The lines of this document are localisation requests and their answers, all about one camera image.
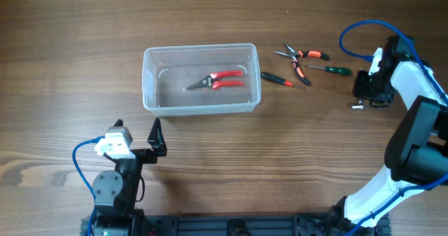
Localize left blue cable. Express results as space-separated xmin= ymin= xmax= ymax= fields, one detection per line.
xmin=71 ymin=136 xmax=106 ymax=236

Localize red handled snips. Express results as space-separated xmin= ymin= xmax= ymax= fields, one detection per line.
xmin=186 ymin=70 xmax=244 ymax=90

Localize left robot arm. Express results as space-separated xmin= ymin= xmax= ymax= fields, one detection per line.
xmin=72 ymin=118 xmax=167 ymax=236

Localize silver L-shaped socket wrench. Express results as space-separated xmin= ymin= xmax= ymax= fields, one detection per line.
xmin=351 ymin=104 xmax=364 ymax=110

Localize clear plastic container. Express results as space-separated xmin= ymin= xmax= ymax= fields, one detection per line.
xmin=142 ymin=43 xmax=261 ymax=117

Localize green handled screwdriver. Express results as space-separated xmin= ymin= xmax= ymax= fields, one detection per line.
xmin=307 ymin=65 xmax=352 ymax=76

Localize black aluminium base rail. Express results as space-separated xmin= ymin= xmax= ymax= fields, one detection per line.
xmin=80 ymin=214 xmax=354 ymax=236

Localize black red precision screwdriver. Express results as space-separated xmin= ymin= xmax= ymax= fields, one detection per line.
xmin=260 ymin=71 xmax=304 ymax=90

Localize orange black needle-nose pliers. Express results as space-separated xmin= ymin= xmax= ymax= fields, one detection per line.
xmin=275 ymin=41 xmax=330 ymax=85

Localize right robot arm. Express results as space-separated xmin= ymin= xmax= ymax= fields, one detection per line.
xmin=325 ymin=34 xmax=447 ymax=235

